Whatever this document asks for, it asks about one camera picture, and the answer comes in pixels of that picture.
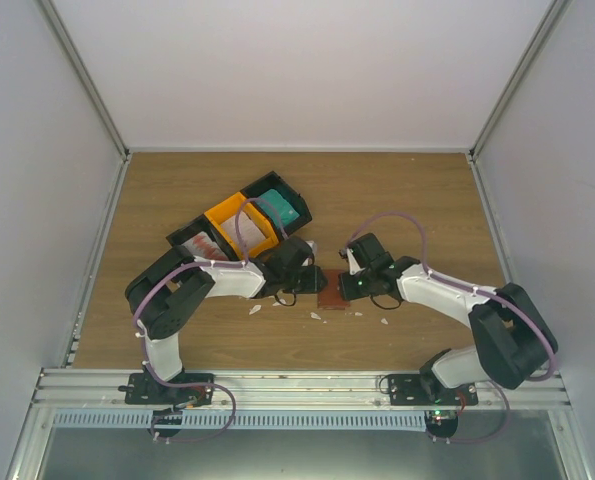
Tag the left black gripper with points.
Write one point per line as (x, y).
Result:
(314, 284)

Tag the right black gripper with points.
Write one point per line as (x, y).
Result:
(348, 293)

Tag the brown leather card holder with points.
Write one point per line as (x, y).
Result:
(330, 297)

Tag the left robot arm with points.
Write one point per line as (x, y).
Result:
(163, 298)

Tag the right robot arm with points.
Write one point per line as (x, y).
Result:
(512, 342)

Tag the orange bin white cards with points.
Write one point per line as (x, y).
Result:
(230, 207)

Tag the teal card stack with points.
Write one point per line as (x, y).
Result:
(277, 207)

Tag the black bin teal cards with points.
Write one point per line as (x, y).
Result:
(272, 180)

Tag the black bin red cards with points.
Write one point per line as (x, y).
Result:
(199, 224)

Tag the red white card stack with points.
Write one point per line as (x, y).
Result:
(201, 245)

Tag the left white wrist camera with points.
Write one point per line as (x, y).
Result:
(313, 251)

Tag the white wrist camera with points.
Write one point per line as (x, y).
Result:
(313, 251)
(353, 265)

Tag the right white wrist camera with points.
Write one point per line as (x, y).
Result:
(353, 265)

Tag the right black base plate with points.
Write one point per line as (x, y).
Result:
(406, 389)

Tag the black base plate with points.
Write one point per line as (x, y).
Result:
(406, 389)
(142, 389)

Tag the grey slotted cable duct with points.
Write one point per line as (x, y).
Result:
(245, 420)

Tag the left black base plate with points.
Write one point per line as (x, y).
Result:
(142, 389)

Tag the aluminium front rail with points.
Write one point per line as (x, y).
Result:
(271, 390)

